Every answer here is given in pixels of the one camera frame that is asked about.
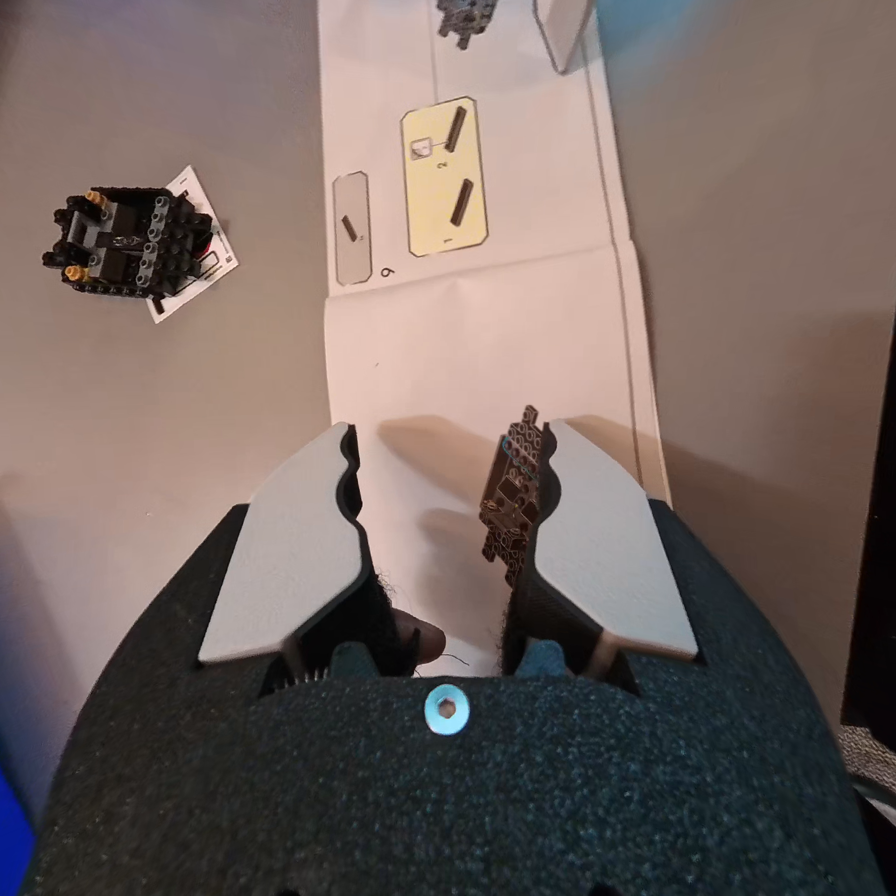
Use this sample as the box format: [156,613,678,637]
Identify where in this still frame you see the black lego beam piece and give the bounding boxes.
[479,405,554,585]

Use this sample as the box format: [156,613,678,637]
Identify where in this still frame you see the white instruction booklet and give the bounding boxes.
[316,0,674,679]

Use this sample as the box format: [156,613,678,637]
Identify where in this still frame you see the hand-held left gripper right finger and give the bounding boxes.
[514,418,700,676]

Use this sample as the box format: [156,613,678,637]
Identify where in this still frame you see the person's left hand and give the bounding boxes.
[391,608,447,662]

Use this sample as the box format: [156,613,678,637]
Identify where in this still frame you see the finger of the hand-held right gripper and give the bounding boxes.
[533,0,597,76]

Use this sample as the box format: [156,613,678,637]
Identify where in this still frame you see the blue object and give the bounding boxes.
[0,759,37,896]

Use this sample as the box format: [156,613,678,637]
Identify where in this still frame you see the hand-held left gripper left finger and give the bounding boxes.
[198,421,373,679]

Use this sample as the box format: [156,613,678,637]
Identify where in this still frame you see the lego sticker sheet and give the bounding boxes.
[146,164,239,325]

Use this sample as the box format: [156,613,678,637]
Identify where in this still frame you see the grey and black lego assembly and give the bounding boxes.
[41,185,213,301]

